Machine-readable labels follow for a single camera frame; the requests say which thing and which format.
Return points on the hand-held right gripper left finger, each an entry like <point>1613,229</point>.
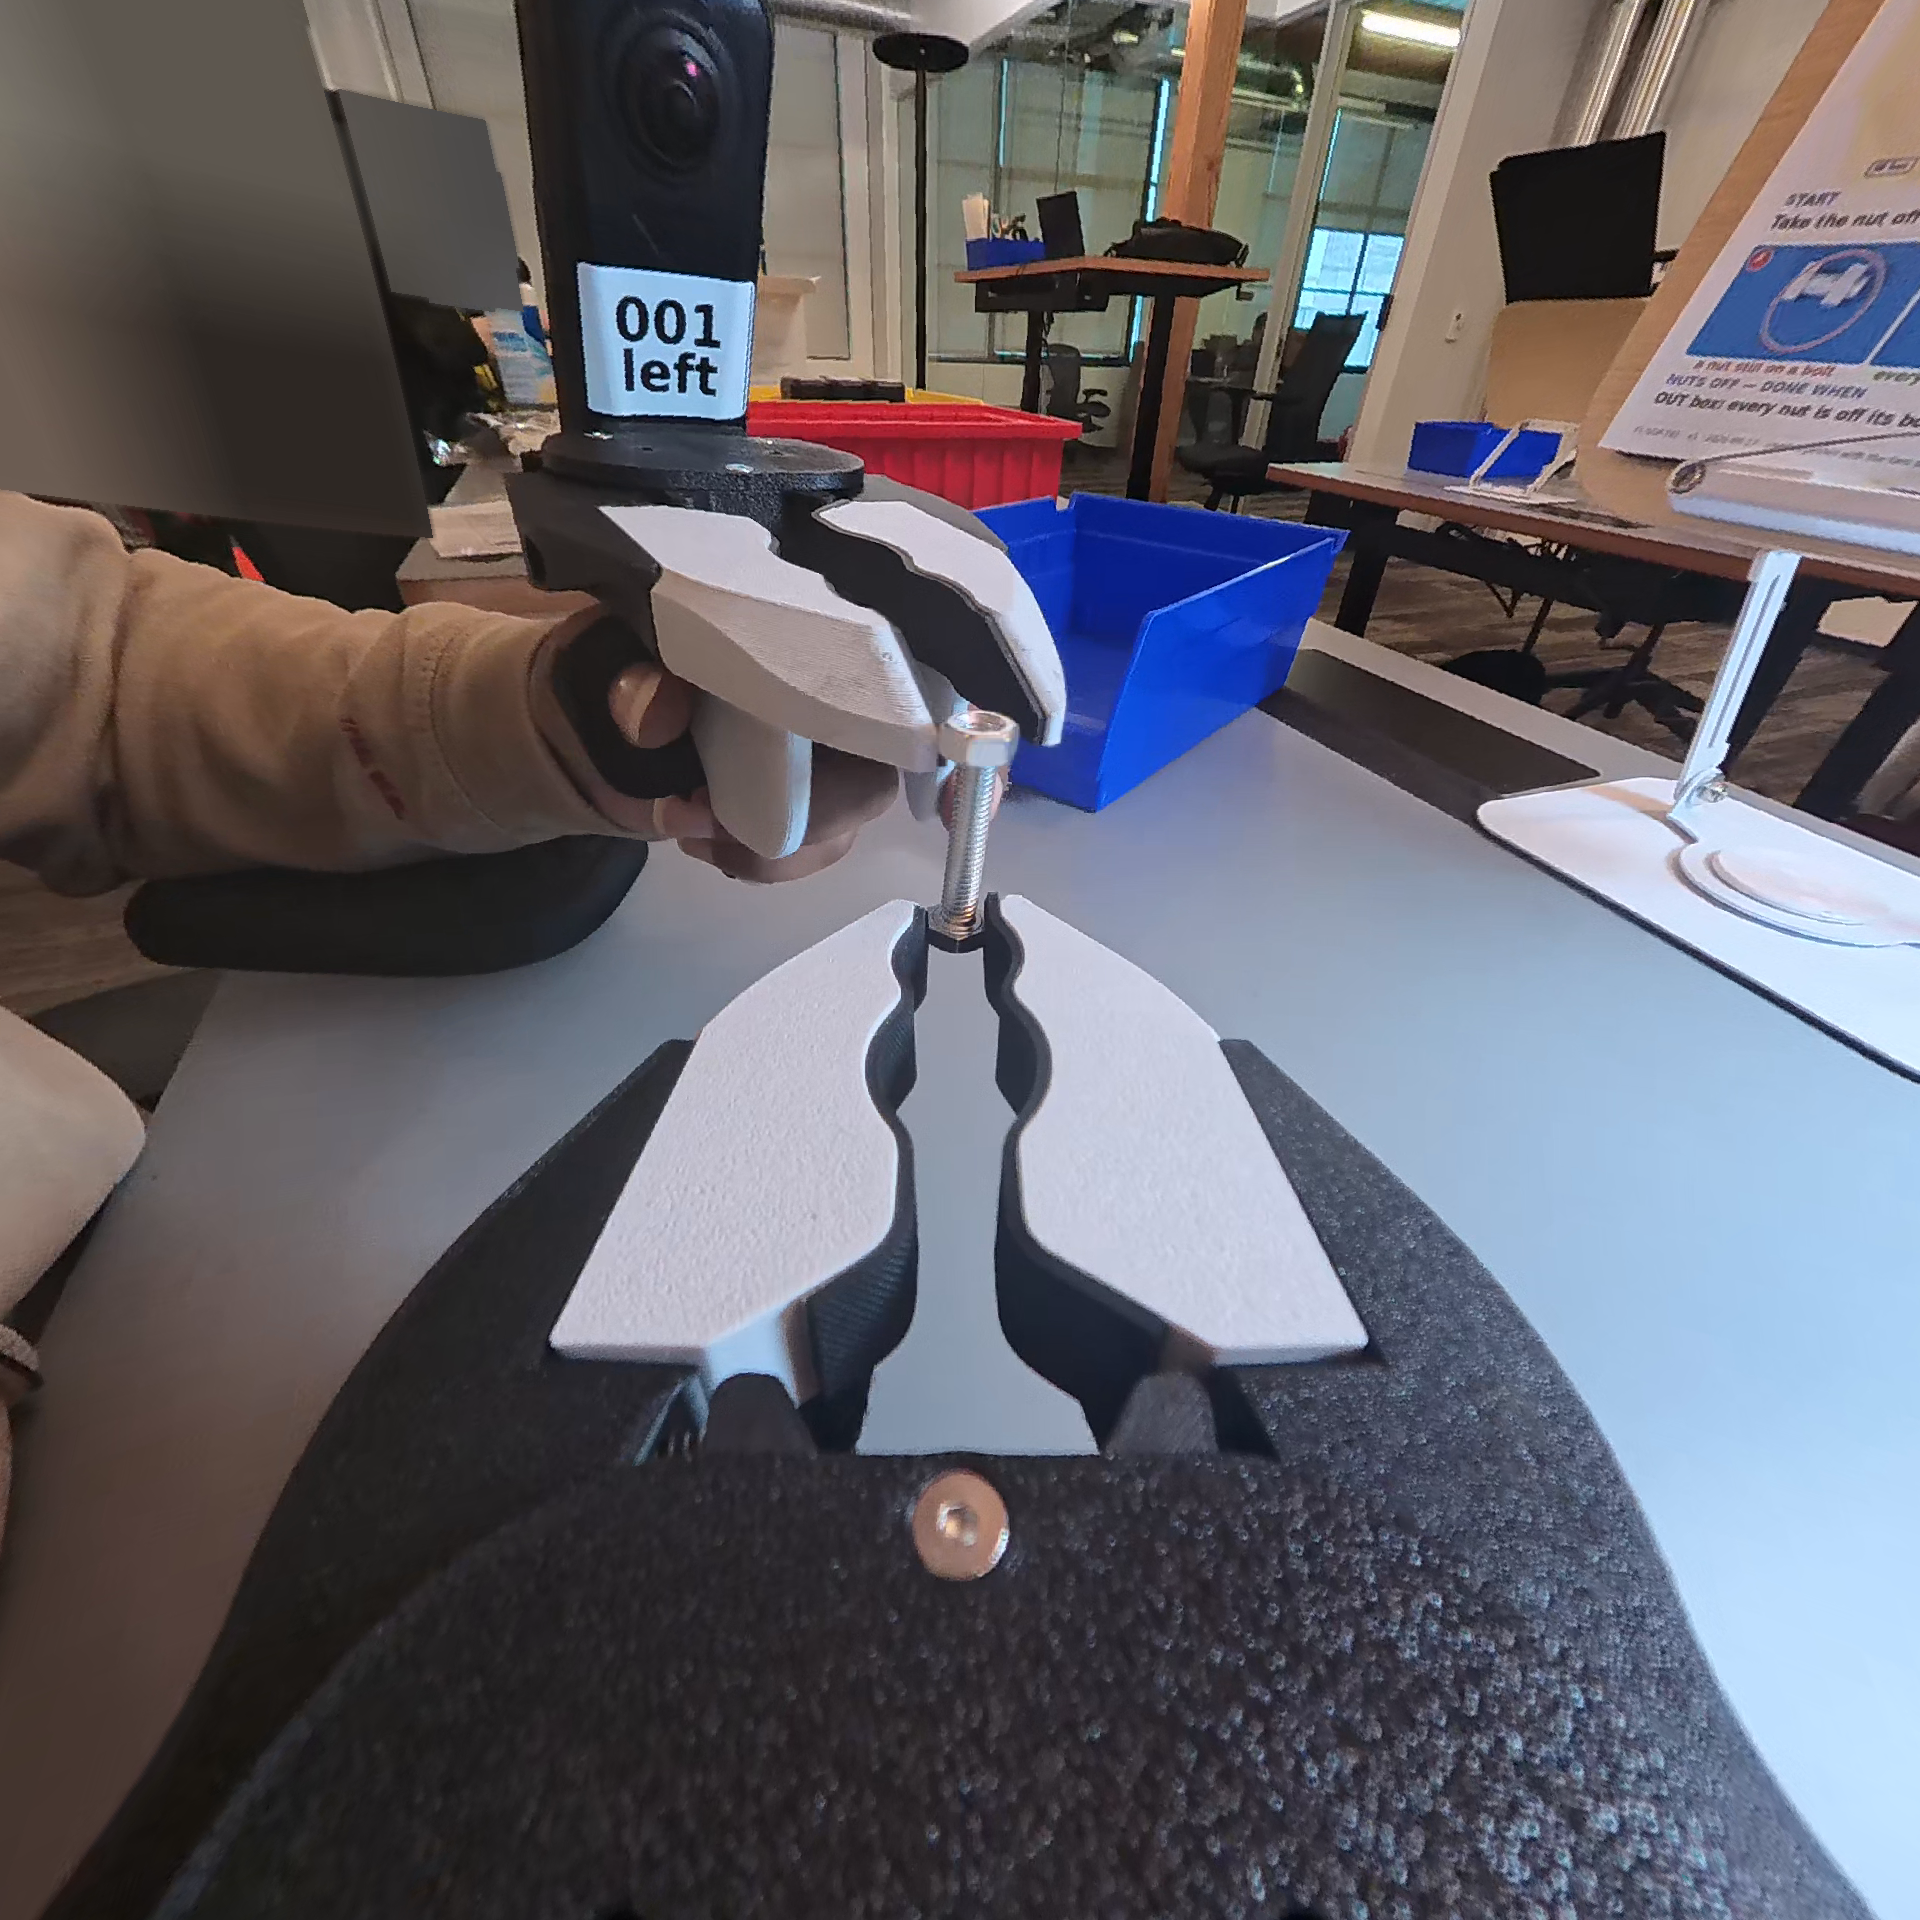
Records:
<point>734,1172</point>

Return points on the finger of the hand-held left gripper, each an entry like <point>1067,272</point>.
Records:
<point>991,616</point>
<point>780,629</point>

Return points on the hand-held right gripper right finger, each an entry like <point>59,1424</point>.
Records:
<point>1171,1172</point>

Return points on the small silver hex nut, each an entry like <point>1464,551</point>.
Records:
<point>980,735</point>

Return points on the blue plastic bin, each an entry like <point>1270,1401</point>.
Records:
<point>1447,447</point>
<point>1200,661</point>

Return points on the thin silver bolt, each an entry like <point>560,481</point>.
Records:
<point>964,840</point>

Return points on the person's left forearm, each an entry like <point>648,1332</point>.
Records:
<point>301,720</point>

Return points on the person's left hand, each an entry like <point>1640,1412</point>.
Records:
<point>855,809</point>

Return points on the red plastic bin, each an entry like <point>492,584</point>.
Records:
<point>932,452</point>

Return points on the black floor lamp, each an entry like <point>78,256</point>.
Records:
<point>922,53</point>

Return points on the printed paper sheet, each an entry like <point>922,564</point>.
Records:
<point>475,529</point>

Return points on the wooden standing desk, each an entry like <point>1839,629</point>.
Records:
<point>1109,270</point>

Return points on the black office chair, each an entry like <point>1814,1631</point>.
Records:
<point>1306,376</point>

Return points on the black chair armrest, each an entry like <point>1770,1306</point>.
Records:
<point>375,916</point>

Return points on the white instruction sign stand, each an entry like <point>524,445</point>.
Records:
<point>1589,840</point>

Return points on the wooden post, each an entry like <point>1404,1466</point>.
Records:
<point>1200,120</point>

